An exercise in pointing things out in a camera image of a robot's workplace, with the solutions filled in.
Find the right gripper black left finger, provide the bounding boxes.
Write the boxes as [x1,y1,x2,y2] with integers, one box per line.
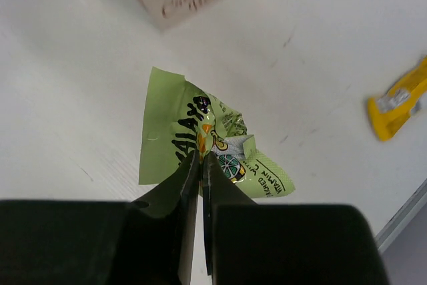
[1,151,199,284]

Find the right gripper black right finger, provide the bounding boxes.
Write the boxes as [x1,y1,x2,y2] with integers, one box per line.
[201,153,389,284]

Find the green triangular snack packet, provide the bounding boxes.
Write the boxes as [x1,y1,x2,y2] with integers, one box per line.
[139,67,295,198]

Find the yellow snack packet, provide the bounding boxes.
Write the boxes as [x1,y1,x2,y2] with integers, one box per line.
[366,58,426,141]

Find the aluminium frame rail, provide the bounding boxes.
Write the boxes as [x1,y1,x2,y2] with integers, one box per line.
[376,180,427,253]

